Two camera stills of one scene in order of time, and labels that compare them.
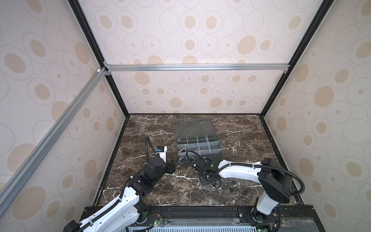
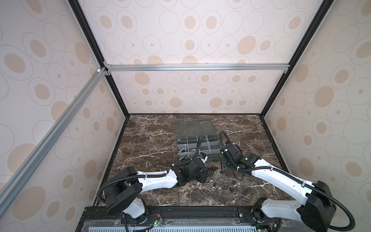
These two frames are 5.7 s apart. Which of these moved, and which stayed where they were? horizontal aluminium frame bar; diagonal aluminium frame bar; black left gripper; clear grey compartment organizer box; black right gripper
Moved: black left gripper; black right gripper
Stayed: diagonal aluminium frame bar; clear grey compartment organizer box; horizontal aluminium frame bar
